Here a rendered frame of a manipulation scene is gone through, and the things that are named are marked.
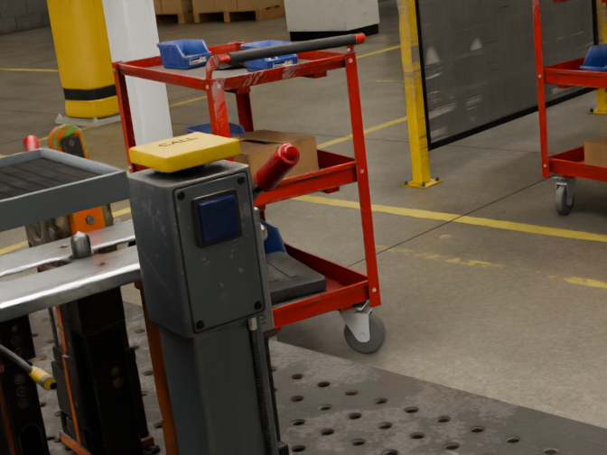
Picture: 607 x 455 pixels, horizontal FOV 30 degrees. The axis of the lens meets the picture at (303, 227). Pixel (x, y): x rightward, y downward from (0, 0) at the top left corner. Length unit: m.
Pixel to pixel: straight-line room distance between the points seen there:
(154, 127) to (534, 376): 2.37
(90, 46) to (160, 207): 7.25
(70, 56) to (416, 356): 5.21
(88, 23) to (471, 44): 3.27
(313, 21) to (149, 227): 10.52
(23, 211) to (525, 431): 0.80
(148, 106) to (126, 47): 0.27
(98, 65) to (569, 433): 6.92
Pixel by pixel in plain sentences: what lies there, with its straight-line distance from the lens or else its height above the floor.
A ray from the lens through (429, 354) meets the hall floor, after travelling 3.39.
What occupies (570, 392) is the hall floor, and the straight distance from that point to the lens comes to 3.11.
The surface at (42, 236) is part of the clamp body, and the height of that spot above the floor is 0.98.
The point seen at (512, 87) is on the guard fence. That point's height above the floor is 0.30.
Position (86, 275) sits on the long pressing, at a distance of 1.08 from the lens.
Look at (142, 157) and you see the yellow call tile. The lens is 0.81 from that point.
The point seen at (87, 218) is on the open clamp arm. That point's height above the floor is 1.01.
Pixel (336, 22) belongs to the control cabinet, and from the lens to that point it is 11.11.
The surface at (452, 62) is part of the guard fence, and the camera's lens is 5.49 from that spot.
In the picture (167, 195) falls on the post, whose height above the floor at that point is 1.13.
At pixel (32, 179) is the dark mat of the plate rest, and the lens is 0.77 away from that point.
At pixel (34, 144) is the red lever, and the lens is 1.45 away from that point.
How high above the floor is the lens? 1.31
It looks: 16 degrees down
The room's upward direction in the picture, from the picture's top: 7 degrees counter-clockwise
